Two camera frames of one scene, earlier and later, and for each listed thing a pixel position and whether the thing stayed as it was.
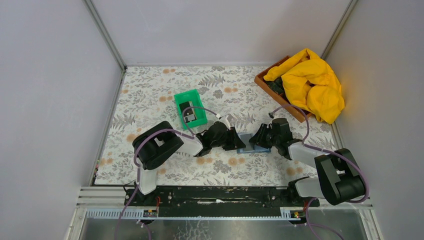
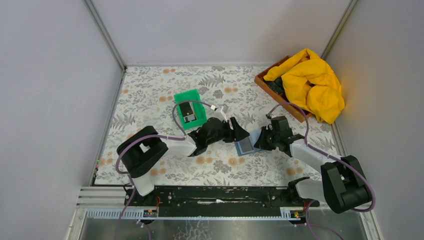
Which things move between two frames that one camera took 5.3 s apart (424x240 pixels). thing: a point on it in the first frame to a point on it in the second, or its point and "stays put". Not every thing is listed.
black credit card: x=187 y=111 stays put
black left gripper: x=228 y=139 to x=228 y=131
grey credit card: x=190 y=117 stays put
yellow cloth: x=310 y=84 stays put
